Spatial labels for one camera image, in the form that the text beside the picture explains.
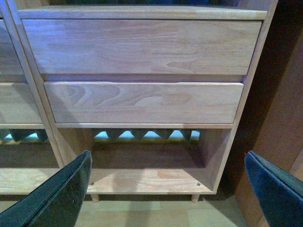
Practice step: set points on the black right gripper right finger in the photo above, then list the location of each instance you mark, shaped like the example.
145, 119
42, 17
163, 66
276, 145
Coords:
279, 193

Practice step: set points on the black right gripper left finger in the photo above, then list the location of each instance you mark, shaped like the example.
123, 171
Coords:
56, 202

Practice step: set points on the neighbouring wooden shelf unit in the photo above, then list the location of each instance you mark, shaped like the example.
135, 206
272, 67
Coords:
35, 156

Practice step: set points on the brown wooden side panel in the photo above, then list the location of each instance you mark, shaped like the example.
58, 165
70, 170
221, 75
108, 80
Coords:
272, 120

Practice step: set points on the dark pleated curtain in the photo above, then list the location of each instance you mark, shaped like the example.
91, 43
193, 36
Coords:
17, 135

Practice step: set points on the lower wooden drawer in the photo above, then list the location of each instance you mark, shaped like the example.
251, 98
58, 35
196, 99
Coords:
172, 103

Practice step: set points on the wooden drawer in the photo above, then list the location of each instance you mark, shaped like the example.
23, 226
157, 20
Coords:
172, 103
91, 46

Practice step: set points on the upper wooden drawer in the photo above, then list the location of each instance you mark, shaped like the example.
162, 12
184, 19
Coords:
91, 46

